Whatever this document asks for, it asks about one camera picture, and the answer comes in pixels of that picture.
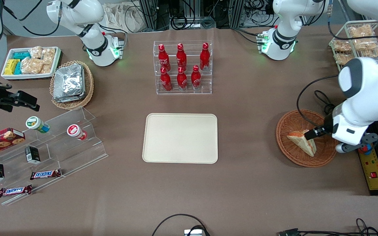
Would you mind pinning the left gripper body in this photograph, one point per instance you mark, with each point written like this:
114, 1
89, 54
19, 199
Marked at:
327, 126

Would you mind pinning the triangular sandwich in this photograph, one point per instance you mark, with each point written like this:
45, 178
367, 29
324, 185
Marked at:
304, 144

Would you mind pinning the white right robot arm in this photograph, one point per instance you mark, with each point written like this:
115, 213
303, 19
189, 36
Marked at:
94, 19

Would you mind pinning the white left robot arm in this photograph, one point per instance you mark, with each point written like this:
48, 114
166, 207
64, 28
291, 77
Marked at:
366, 78

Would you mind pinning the white rectangular snack tray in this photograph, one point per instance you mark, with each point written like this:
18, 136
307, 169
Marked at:
7, 76

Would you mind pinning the round empty wicker basket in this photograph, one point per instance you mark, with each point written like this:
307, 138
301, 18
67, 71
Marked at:
294, 123

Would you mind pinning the oval wicker basket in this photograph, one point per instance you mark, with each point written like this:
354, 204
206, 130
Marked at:
89, 85

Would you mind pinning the beige plastic tray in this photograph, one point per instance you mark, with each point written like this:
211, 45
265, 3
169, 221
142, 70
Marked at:
179, 137

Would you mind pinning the green lid yogurt cup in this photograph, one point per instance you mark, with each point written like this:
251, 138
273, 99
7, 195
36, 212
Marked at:
36, 124

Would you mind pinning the teal snack packet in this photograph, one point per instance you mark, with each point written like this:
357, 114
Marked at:
21, 55
18, 68

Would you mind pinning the red emergency stop button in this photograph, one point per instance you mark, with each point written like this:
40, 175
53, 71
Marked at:
366, 150

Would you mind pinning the clear rice cracker bag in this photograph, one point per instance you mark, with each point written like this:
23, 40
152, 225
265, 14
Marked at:
48, 55
46, 68
36, 52
31, 66

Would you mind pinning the yellow snack packet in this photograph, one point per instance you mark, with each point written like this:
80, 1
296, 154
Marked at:
11, 67

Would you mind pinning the silver foil packet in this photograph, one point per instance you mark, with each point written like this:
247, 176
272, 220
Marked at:
68, 82
77, 97

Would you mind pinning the red plaid cookie box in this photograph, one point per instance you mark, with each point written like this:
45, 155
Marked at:
0, 141

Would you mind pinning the red lid yogurt cup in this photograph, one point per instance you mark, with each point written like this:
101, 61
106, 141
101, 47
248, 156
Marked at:
75, 131

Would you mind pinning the clear acrylic stepped shelf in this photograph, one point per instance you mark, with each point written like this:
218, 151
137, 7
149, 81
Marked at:
61, 154

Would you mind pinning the bagged fried snack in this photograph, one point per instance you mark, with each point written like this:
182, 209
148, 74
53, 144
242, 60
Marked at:
366, 44
361, 31
341, 46
343, 59
376, 51

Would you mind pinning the snickers chocolate bar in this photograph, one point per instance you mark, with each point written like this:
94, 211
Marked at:
15, 190
45, 174

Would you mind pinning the beige cloth bag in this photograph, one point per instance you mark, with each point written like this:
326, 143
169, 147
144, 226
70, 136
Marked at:
123, 16

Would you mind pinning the red cola bottle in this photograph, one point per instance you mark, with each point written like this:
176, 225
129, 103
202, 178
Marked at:
163, 59
182, 80
196, 79
204, 57
166, 82
181, 57

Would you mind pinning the clear acrylic bottle rack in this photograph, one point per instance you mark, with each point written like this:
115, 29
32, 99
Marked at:
185, 91

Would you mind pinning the small silver device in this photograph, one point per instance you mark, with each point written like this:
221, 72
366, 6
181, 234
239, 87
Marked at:
194, 232

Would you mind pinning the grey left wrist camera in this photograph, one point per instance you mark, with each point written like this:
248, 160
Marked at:
351, 147

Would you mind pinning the aluminium frame profile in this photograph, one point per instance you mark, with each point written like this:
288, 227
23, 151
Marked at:
151, 13
236, 11

